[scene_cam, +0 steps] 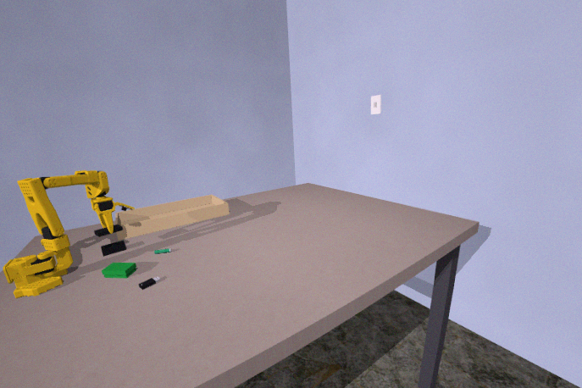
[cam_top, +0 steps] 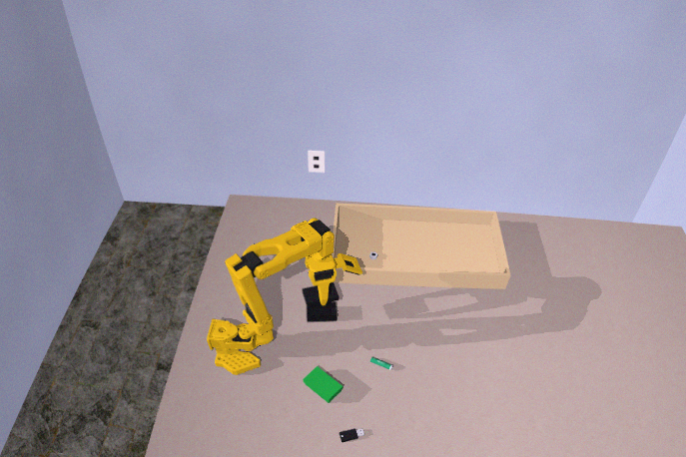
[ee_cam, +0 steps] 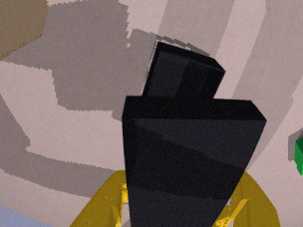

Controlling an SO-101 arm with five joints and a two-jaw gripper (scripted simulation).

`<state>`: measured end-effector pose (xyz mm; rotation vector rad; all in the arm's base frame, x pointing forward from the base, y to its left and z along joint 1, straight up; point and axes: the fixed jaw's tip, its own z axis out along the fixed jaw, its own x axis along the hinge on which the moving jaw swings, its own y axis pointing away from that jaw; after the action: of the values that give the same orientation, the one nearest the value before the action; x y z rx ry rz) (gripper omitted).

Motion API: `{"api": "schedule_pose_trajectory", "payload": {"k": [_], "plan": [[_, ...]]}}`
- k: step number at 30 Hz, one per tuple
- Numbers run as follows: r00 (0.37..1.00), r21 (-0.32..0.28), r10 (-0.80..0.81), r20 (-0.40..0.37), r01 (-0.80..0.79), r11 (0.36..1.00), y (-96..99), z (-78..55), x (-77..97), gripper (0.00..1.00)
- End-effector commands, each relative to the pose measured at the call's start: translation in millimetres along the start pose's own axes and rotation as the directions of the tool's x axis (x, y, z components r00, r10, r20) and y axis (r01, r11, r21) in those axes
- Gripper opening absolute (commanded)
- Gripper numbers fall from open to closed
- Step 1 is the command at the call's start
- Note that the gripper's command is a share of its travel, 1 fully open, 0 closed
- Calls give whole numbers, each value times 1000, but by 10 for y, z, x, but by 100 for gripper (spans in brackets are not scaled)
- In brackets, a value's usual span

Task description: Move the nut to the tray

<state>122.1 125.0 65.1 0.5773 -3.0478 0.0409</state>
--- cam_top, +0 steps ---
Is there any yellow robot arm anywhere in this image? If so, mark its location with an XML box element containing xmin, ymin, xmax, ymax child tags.
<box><xmin>210</xmin><ymin>219</ymin><xmax>335</xmax><ymax>375</ymax></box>

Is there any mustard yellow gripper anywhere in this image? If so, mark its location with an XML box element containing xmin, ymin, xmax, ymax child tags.
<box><xmin>306</xmin><ymin>253</ymin><xmax>362</xmax><ymax>305</ymax></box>

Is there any black usb flash drive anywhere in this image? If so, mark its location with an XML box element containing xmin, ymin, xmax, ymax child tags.
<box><xmin>340</xmin><ymin>429</ymin><xmax>363</xmax><ymax>443</ymax></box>

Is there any green cylinder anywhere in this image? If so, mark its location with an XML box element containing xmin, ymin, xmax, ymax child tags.
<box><xmin>370</xmin><ymin>357</ymin><xmax>392</xmax><ymax>370</ymax></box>

